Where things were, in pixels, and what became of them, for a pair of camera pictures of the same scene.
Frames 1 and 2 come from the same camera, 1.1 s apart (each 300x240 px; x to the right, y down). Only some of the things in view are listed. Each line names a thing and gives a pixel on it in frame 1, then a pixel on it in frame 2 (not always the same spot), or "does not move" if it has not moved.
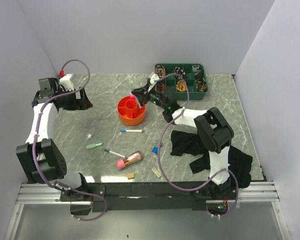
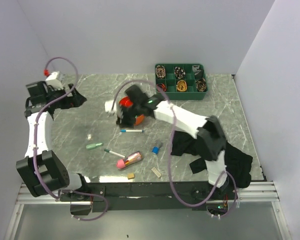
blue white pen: [132, 131] does not move
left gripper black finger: [86, 104] to [77, 99]
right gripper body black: [155, 98] to [128, 116]
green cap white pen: [109, 151] does not move
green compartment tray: [195, 75] does not move
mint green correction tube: [94, 145] does not move
